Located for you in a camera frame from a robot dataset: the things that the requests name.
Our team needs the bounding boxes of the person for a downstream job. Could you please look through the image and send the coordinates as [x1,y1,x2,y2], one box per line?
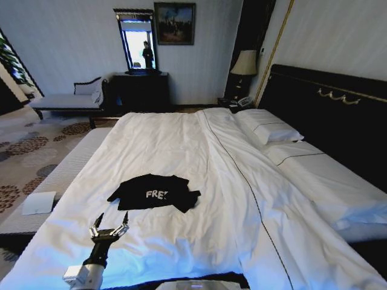
[141,40,155,69]

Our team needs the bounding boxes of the gold vertical wall trim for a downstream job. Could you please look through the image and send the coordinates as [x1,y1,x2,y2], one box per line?
[255,0,296,107]

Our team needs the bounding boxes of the white pillow dark piping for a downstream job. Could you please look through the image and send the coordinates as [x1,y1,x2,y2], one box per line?
[233,108,305,146]
[261,141,327,166]

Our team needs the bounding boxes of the dark framed chaise lounge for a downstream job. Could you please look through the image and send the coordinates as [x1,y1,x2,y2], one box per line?
[30,76,110,121]

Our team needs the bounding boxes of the white desk telephone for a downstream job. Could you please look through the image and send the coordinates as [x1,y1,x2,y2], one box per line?
[228,96,253,108]

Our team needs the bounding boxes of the dark framed standing mirror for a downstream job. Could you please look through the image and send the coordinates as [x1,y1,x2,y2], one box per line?
[113,8,161,76]

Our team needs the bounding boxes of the white paper sheet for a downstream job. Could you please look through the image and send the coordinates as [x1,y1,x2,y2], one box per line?
[21,190,57,216]

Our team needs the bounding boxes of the robot white front shell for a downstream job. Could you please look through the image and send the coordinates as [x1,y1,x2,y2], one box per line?
[156,279,252,290]

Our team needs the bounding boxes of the grey bed end bench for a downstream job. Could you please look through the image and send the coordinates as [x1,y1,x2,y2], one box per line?
[0,129,113,237]

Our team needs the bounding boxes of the white bed mattress sheet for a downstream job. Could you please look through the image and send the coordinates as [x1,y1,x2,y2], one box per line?
[279,153,387,243]

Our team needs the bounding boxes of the framed dark painting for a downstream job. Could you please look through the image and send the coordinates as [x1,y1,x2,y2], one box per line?
[153,2,197,47]

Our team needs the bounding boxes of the dark headboard gold trim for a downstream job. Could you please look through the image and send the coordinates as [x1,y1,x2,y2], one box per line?
[258,63,387,196]

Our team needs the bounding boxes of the gold headboard ornament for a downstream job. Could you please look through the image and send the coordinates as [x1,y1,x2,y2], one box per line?
[316,87,362,106]

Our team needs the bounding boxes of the white duvet dark piping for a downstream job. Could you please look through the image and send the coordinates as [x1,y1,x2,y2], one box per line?
[0,108,387,290]

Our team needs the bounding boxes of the black t-shirt white letters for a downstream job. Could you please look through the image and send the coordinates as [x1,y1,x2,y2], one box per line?
[106,173,202,215]

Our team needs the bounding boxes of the dark nightstand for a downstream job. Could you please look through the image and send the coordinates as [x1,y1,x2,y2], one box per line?
[217,95,256,114]

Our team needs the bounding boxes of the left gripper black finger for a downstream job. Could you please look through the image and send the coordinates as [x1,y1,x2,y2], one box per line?
[89,212,105,239]
[109,211,131,238]

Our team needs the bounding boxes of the table lamp cream shade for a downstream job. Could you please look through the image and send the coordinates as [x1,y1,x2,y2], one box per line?
[230,50,258,92]

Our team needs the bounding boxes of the dark wooden dresser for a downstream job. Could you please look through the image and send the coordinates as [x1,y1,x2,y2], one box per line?
[112,71,171,114]

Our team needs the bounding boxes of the white chaise cushion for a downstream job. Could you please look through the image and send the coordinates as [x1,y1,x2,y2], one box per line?
[90,87,105,105]

